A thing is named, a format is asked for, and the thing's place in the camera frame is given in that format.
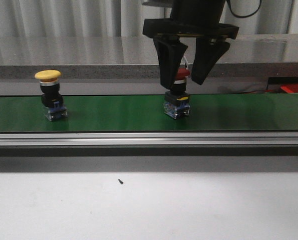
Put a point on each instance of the red plastic tray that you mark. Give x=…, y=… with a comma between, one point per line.
x=290, y=88

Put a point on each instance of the white pleated curtain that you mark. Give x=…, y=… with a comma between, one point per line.
x=124, y=18

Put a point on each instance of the aluminium conveyor frame rail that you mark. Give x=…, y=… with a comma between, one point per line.
x=151, y=139

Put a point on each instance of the grey stone shelf slab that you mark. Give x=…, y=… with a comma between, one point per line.
x=263, y=55

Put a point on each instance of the yellow mushroom push button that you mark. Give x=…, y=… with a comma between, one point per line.
x=52, y=100

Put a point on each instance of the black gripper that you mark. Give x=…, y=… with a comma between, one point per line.
x=189, y=18

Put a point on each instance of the red mushroom push button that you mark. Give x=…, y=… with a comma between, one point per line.
x=176, y=101

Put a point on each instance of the green conveyor belt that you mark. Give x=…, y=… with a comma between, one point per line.
x=209, y=112

